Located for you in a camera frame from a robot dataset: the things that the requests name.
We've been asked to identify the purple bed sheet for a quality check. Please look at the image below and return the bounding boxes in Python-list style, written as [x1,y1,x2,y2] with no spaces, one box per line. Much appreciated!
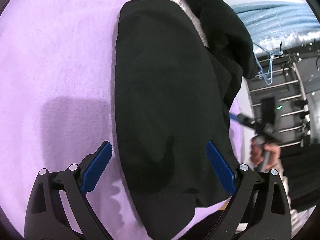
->
[1,0,130,233]

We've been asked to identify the black folded garment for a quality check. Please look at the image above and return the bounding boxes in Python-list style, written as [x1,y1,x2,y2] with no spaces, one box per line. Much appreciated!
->
[185,0,258,79]

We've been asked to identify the light blue clothes hanger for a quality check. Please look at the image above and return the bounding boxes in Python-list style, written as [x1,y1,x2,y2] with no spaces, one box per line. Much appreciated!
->
[252,42,284,86]

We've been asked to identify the person right hand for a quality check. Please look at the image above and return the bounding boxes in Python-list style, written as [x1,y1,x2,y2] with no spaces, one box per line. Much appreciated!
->
[250,137,281,171]

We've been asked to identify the black ERKE jacket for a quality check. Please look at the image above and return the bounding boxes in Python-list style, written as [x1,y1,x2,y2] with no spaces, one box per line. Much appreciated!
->
[114,0,238,239]

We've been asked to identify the metal window bars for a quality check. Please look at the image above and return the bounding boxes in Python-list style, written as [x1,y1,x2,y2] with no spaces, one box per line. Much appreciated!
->
[247,41,319,147]

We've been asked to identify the grey fuzzy folded garment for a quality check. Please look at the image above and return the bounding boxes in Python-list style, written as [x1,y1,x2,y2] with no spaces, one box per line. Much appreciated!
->
[170,0,208,47]

